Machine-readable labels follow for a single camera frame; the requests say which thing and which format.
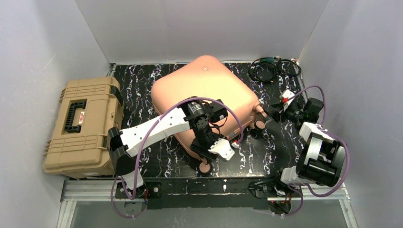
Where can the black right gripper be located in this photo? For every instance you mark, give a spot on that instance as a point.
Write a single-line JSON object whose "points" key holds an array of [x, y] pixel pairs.
{"points": [[277, 114]]}

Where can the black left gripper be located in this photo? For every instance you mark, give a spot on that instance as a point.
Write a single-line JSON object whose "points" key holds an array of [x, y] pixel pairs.
{"points": [[201, 148]]}

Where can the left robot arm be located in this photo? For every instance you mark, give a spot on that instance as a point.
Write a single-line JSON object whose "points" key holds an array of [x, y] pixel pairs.
{"points": [[126, 145]]}

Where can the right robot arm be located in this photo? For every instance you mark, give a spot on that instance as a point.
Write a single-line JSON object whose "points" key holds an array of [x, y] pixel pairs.
{"points": [[322, 158]]}

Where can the tan plastic tool case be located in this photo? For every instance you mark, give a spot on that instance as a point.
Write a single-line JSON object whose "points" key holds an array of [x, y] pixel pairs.
{"points": [[78, 147]]}

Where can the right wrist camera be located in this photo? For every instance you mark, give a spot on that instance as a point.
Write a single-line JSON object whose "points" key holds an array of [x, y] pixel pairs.
{"points": [[286, 99]]}

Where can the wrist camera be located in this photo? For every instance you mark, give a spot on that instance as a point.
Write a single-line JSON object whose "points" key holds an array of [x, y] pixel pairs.
{"points": [[286, 99], [224, 148]]}

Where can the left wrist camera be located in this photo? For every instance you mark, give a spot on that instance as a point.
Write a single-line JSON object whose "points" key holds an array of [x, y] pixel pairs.
{"points": [[224, 148]]}

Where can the aluminium frame rail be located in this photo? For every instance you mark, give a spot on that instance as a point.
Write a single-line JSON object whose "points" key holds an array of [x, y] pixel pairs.
{"points": [[179, 192]]}

